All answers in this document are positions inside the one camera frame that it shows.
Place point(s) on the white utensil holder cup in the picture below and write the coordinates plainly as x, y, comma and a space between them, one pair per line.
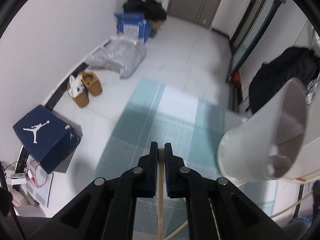
266, 146

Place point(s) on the black framed glass door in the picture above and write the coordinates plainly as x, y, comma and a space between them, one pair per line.
255, 21

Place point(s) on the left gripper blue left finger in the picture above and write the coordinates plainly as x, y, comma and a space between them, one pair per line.
151, 171

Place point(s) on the blue cardboard box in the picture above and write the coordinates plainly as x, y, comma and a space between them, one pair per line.
133, 25

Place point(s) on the wooden chopstick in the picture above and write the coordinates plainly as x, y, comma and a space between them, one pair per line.
160, 186
174, 233

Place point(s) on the navy Jordan shoe box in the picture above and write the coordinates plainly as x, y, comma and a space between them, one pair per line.
47, 138

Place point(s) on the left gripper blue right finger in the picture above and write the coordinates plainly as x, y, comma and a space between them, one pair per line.
170, 171

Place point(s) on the teal plaid tablecloth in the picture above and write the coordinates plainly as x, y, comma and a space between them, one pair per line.
160, 113

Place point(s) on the grey plastic bag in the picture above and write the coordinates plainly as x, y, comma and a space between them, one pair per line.
121, 54

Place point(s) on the black hanging jacket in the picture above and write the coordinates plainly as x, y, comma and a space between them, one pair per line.
299, 62

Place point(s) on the black clothes pile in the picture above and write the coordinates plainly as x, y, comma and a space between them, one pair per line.
151, 9

